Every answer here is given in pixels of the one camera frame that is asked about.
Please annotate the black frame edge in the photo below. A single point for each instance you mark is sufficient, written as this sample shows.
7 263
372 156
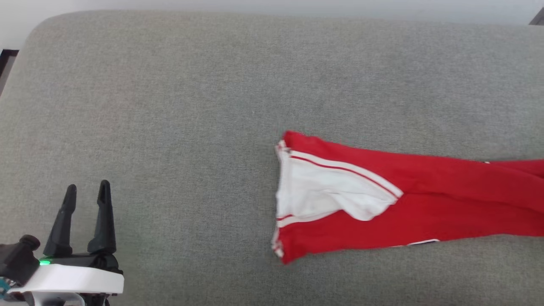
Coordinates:
6 63

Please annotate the dark grey post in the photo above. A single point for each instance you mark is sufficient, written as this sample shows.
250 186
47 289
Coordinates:
539 18

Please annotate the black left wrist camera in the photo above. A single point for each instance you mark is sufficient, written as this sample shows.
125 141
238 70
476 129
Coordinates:
17 259

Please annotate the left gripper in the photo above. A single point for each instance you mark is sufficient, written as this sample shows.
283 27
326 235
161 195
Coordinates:
72 278

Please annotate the red garment with white trim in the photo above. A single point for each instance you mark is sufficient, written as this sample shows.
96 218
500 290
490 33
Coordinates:
425 204

